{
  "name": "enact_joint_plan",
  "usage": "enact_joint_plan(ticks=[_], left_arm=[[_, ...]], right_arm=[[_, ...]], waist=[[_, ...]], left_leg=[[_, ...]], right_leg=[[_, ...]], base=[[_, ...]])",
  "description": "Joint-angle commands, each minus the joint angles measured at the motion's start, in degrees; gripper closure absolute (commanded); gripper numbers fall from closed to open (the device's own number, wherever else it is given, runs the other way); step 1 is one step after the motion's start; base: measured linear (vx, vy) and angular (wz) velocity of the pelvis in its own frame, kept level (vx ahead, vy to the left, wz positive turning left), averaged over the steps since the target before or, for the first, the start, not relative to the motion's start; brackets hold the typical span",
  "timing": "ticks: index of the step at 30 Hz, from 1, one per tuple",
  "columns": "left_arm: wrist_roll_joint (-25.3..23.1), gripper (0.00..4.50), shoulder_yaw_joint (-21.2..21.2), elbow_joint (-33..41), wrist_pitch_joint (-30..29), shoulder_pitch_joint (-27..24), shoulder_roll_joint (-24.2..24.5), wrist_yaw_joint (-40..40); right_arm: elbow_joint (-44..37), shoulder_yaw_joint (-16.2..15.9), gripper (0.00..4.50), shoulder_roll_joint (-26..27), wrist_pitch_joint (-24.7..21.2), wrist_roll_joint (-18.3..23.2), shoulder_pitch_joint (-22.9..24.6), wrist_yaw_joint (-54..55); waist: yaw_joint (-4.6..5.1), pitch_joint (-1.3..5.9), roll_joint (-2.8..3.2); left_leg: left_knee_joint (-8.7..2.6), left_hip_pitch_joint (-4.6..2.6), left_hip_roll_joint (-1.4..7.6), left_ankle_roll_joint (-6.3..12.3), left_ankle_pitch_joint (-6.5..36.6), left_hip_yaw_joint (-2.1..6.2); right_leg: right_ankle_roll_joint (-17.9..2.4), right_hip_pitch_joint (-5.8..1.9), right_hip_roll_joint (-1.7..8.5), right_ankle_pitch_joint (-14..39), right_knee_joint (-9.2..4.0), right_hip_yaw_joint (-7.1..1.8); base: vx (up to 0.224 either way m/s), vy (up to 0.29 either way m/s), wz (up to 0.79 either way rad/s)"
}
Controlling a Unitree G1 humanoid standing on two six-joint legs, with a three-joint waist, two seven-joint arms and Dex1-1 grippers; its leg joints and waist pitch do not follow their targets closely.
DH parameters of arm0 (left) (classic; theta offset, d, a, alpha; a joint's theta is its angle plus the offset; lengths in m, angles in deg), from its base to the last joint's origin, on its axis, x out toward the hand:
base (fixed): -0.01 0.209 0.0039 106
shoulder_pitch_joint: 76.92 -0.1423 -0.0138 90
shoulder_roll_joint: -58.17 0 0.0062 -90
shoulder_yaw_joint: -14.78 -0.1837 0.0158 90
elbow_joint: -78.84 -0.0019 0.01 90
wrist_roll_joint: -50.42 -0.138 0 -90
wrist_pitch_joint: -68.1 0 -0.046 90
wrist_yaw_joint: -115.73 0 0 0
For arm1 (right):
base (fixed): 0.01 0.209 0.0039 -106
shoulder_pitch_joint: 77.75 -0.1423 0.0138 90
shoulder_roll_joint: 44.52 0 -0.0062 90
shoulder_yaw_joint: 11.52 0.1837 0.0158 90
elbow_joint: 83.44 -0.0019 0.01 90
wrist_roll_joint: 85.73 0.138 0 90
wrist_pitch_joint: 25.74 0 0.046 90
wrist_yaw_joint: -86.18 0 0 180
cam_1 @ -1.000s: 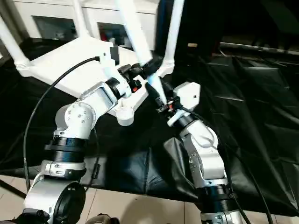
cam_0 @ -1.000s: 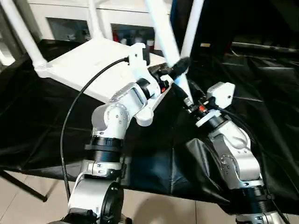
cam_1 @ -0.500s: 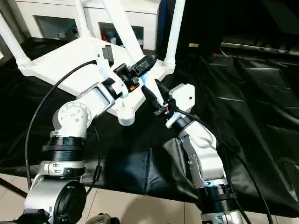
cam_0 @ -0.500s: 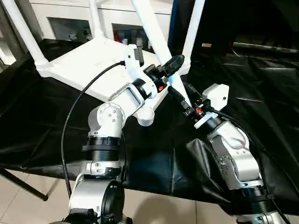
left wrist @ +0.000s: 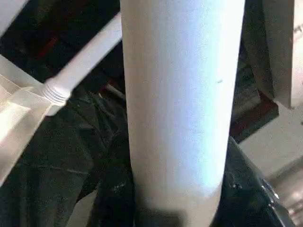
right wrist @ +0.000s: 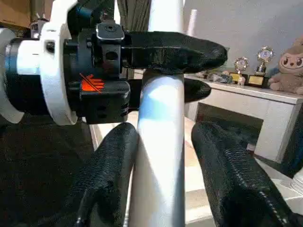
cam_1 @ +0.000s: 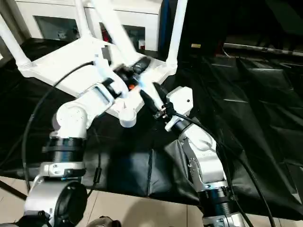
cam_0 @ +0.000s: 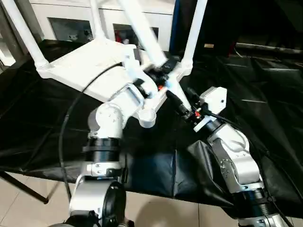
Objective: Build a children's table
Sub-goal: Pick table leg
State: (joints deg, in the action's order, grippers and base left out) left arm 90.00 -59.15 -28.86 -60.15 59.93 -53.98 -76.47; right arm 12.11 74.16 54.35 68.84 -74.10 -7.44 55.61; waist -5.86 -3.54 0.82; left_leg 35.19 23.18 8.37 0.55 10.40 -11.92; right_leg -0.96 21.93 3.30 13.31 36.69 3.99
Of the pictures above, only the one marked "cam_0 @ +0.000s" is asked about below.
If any white plastic table top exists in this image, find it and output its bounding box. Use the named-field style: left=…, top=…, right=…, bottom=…
left=36, top=38, right=194, bottom=129

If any black mat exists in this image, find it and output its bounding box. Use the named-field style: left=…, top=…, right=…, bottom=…
left=0, top=40, right=303, bottom=209

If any white glass-door cabinet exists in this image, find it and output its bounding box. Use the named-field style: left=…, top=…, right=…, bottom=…
left=28, top=0, right=177, bottom=52

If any grey curtain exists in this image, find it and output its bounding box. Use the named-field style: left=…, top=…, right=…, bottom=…
left=14, top=0, right=44, bottom=42

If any black stand leg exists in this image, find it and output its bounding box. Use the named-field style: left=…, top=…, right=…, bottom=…
left=0, top=170, right=50, bottom=205

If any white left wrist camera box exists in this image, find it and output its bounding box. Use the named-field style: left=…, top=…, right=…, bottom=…
left=124, top=46, right=143, bottom=77

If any black metal rail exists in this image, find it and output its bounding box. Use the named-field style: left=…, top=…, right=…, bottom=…
left=236, top=43, right=303, bottom=56

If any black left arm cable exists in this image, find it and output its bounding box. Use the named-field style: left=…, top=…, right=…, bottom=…
left=59, top=63, right=127, bottom=201

